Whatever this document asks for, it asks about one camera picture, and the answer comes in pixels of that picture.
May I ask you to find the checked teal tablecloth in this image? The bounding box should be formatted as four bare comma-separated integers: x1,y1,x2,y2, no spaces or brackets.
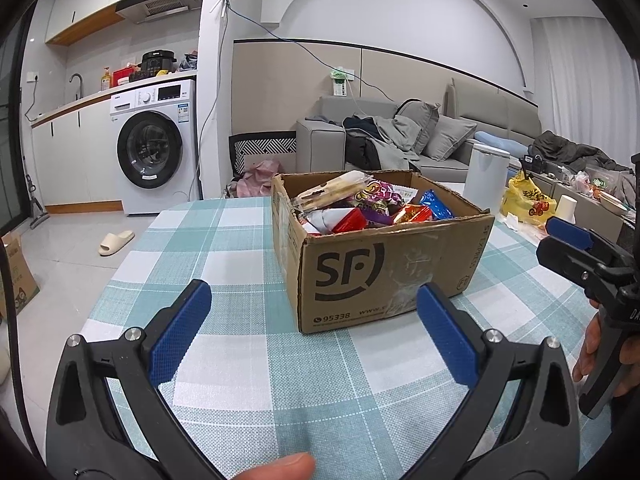
80,195,601,480

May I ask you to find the grey pillow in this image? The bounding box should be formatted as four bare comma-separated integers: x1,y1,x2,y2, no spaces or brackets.
424,115,478,162
395,99,441,153

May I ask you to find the blue cookie packet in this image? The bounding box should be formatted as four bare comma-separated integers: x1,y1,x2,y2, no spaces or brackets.
419,189,455,221

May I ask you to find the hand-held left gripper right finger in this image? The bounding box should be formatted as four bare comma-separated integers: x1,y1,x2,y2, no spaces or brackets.
407,282,581,480

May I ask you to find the grey jacket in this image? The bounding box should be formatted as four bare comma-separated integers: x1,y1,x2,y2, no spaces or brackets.
372,116,421,171

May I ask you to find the yellow plastic bag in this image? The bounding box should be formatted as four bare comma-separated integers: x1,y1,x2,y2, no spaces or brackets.
501,171,557,226

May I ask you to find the white and red snack packet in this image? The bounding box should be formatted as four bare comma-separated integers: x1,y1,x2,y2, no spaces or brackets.
302,207,368,236

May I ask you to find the white trash bin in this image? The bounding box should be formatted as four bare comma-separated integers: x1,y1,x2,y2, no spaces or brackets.
462,143,511,216

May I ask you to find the pink cloth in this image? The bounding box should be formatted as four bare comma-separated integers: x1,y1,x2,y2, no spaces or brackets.
235,160,281,198

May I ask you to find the white kitchen base cabinet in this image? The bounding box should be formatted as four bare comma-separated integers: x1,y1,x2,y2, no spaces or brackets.
31,94,123,208

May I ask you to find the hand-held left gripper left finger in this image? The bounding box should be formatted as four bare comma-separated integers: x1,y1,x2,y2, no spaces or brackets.
46,279,223,480

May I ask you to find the black patterned basket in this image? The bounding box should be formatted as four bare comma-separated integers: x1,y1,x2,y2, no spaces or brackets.
229,131,298,178

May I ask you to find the green and white wall device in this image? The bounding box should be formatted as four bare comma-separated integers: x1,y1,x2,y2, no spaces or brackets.
330,67,356,97

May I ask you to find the white wall cabinet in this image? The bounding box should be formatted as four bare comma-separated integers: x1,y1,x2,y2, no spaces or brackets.
45,0,163,46

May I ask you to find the dark clothing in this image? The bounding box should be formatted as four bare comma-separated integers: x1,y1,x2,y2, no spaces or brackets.
342,115,396,171

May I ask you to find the purple cartoon snack packet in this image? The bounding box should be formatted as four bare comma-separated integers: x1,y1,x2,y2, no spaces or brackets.
350,179,407,213

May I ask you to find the red chocolate pie packet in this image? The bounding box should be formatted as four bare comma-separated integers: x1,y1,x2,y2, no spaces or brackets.
391,203,433,225

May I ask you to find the grey sofa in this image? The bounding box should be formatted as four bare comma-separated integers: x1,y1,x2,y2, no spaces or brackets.
296,77,543,196

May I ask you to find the printed cardboard box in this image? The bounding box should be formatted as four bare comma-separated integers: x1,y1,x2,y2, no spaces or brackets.
0,231,41,318

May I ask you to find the dark coat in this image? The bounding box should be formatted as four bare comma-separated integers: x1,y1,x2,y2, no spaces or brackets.
530,131,636,181

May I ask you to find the white paper cup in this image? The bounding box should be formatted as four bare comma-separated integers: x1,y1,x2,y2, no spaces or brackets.
555,195,578,223

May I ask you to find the white curtain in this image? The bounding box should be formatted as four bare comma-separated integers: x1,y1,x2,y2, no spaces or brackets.
537,15,631,153

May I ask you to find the grey side table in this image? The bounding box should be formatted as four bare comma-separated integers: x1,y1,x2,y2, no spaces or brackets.
520,170,636,242

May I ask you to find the black pressure cooker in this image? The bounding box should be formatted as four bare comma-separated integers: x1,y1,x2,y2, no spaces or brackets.
141,50,177,77

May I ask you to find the person's left hand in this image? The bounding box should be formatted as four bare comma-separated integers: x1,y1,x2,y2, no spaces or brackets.
232,452,317,480

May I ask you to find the person's right hand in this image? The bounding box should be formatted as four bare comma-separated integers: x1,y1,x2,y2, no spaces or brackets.
572,312,607,383

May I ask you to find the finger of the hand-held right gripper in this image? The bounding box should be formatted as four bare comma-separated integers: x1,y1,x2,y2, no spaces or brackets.
536,236,608,293
546,216,618,267

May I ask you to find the grey floor mop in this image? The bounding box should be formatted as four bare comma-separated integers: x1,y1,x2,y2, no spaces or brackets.
22,175,51,228

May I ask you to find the steel range hood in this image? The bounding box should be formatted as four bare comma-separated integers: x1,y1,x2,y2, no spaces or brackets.
116,0,207,25

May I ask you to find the white washing machine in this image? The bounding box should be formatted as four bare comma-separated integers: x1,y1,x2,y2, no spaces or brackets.
110,79,201,217

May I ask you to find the beige slipper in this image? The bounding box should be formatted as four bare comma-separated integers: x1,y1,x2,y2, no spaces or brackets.
98,230,136,257

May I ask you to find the brown cardboard box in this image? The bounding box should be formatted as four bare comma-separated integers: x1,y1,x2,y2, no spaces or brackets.
271,170,496,335

